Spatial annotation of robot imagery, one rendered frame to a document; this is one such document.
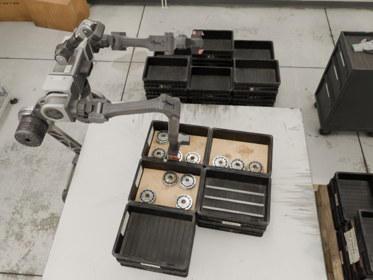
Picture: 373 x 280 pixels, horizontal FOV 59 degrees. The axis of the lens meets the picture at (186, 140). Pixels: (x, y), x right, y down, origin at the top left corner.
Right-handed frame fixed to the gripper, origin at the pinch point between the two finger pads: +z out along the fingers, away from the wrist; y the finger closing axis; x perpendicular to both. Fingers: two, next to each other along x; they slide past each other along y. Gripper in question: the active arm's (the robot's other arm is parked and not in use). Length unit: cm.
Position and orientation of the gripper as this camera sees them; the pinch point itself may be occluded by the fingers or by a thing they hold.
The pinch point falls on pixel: (174, 155)
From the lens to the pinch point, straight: 209.7
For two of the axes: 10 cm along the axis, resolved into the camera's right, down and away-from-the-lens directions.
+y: 1.9, -8.0, 5.7
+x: -9.8, -1.6, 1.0
